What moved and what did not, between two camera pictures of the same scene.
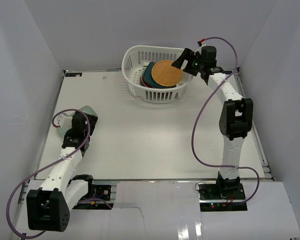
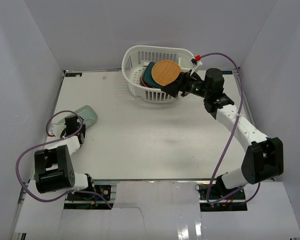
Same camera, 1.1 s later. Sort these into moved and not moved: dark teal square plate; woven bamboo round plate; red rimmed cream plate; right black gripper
Moved: right black gripper
Not moved: red rimmed cream plate; dark teal square plate; woven bamboo round plate
